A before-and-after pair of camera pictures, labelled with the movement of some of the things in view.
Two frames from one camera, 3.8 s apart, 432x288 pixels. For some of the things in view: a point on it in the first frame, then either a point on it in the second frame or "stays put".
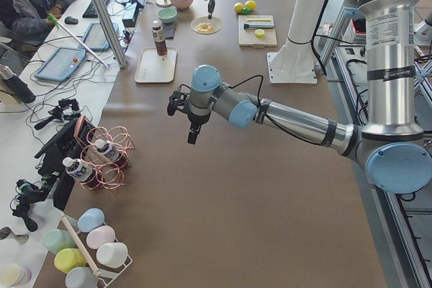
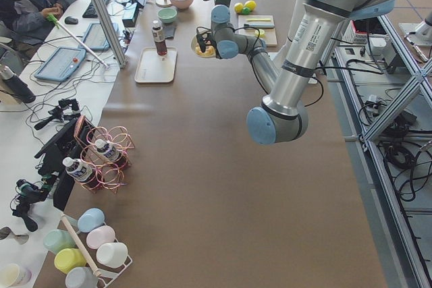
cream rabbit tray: x=152 y=68 stays put
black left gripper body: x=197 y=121 to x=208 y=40
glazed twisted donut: x=204 y=27 to x=210 y=51
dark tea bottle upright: x=158 y=38 stays put
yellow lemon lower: x=238 y=7 stays put
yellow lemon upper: x=250 y=4 stays put
